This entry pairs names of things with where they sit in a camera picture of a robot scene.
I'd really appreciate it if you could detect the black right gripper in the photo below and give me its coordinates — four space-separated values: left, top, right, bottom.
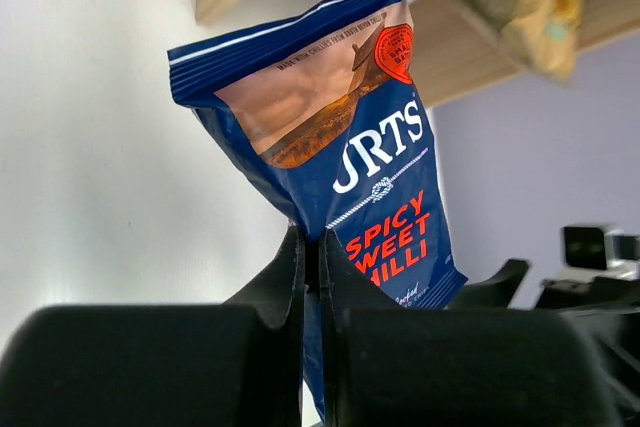
447 259 639 417

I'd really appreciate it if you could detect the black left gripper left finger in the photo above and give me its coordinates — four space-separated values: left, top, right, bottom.
1 227 305 426

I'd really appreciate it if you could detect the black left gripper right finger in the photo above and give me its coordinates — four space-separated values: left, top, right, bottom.
318 231 623 426

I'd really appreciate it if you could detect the blue spicy sweet chilli bag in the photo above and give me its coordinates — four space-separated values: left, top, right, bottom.
168 0 466 426

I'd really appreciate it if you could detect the large kettle cooked chips bag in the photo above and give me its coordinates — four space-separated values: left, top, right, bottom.
501 0 585 82

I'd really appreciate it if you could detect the wooden two-tier shelf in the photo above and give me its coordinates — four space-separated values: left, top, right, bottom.
195 0 639 106

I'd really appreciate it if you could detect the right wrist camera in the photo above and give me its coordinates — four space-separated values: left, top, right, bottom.
559 224 639 282

